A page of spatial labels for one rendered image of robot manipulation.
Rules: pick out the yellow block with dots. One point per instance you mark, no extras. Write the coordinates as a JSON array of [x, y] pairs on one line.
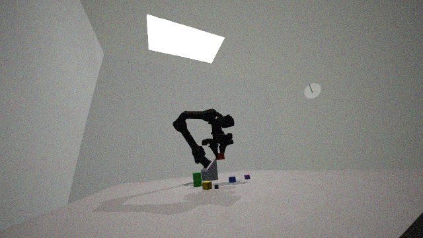
[[206, 185]]

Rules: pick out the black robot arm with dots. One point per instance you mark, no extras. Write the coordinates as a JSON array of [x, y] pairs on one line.
[[209, 116]]

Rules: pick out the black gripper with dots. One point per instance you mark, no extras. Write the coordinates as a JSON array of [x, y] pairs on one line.
[[214, 143]]

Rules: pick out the red block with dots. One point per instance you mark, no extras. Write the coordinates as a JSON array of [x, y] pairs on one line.
[[220, 156]]

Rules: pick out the green block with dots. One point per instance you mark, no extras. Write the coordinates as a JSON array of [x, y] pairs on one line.
[[197, 183], [196, 176]]

